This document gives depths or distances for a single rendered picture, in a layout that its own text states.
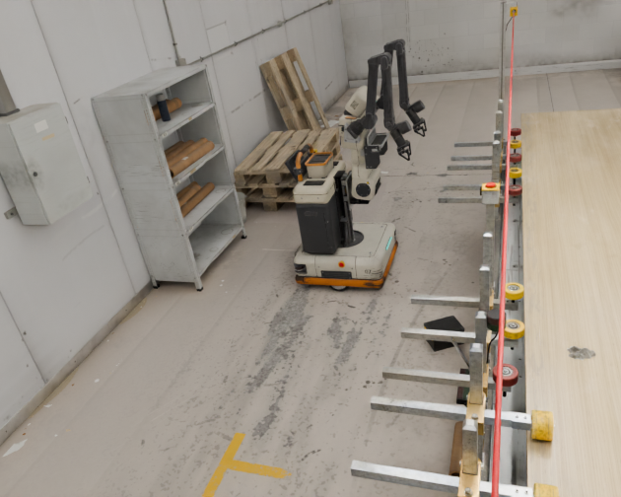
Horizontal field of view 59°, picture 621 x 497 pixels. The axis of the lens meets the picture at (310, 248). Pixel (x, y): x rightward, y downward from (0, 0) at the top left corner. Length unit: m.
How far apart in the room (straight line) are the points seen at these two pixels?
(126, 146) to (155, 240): 0.75
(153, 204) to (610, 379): 3.20
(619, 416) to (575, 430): 0.14
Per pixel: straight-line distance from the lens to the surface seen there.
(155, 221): 4.26
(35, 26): 3.92
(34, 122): 3.45
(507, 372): 1.96
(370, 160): 3.68
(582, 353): 2.06
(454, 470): 2.74
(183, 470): 3.08
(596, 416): 1.88
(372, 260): 3.83
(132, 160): 4.12
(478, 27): 9.56
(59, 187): 3.54
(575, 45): 9.66
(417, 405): 1.76
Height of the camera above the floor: 2.21
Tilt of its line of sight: 28 degrees down
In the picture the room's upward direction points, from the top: 10 degrees counter-clockwise
